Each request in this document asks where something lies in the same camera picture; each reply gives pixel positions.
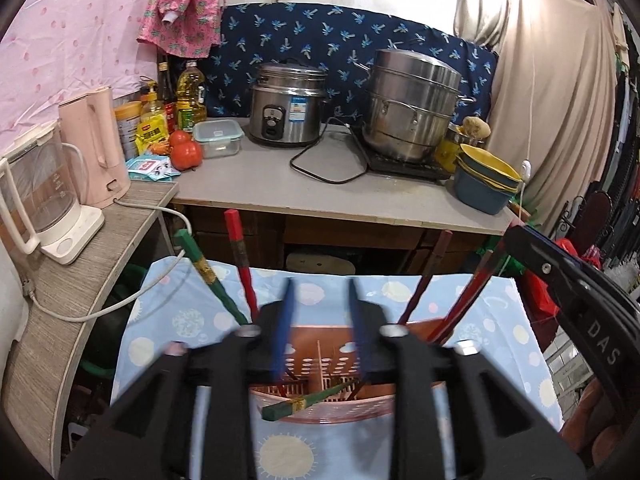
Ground green chopstick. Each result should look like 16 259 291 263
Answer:
262 379 356 422
175 229 248 325

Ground maroon chopstick pair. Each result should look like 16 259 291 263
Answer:
434 219 524 346
424 238 504 344

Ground dark brown chopstick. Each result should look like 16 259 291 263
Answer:
397 230 452 325

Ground red chopstick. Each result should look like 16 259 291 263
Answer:
224 209 258 320

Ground right hand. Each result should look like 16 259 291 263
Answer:
560 379 625 467

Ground pink perforated utensil holder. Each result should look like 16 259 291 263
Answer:
248 325 446 426

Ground red plastic bag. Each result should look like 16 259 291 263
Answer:
521 238 602 323

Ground blue patterned tablecloth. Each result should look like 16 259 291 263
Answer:
112 257 563 479

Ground black induction cooker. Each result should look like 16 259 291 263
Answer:
355 132 450 182

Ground stacked yellow blue basins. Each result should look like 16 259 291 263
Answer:
452 144 524 216

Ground red tomato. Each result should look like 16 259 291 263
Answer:
169 130 203 171

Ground clear food container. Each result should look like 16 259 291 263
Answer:
192 118 244 159

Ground blue white snack packet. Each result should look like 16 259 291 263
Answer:
126 154 181 182

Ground beige curtain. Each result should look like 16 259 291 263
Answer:
454 0 616 233

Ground loofah sponge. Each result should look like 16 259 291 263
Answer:
461 116 491 140

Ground silver rice cooker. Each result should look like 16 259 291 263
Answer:
247 62 326 146

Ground stainless steel steamer pot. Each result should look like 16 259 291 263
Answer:
363 49 475 164

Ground yellow label bottle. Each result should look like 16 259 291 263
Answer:
134 80 168 155

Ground cooking oil bottle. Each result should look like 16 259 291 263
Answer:
176 60 207 133

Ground dish drainer box with lid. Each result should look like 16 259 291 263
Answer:
0 245 29 382

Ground yellow lid tin can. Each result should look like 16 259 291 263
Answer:
114 101 142 160

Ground glass kettle white base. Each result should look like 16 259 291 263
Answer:
1 120 104 266

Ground navy floral cloth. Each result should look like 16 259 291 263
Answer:
198 2 498 124

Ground pink electric kettle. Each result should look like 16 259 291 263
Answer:
58 86 130 209

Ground pink floral garment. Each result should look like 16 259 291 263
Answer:
138 0 226 58

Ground pink dotted curtain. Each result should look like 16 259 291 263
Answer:
1 0 156 148

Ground white power cable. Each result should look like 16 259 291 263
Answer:
19 198 194 324

